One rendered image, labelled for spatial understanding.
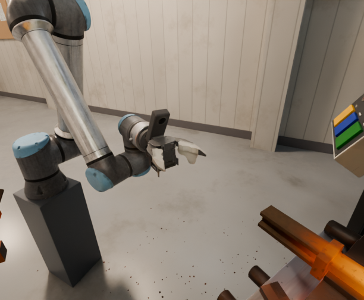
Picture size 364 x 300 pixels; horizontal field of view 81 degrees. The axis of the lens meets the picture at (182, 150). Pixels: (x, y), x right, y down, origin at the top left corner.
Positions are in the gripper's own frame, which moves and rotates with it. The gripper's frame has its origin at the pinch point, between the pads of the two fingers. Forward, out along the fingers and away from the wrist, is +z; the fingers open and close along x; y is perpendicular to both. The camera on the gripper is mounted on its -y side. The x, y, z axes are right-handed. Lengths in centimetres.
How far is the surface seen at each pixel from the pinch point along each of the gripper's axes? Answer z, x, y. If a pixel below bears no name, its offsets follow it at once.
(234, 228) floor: -38, -70, 100
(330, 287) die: 33.9, 2.9, 0.8
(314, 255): 30.7, 0.6, 0.4
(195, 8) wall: -214, -166, -60
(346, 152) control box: 19.7, -37.6, 1.3
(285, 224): 26.2, 0.5, -1.2
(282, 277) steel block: 28.0, 0.9, 8.5
